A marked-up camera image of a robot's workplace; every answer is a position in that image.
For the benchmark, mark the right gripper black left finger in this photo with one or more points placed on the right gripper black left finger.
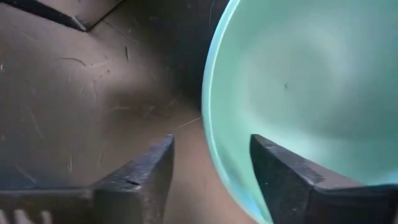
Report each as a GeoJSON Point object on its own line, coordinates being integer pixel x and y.
{"type": "Point", "coordinates": [136, 186]}

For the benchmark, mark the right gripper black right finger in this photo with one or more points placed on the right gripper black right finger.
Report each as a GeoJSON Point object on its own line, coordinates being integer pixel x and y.
{"type": "Point", "coordinates": [298, 193]}

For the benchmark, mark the teal plastic bowl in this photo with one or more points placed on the teal plastic bowl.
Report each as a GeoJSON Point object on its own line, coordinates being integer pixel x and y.
{"type": "Point", "coordinates": [311, 62]}

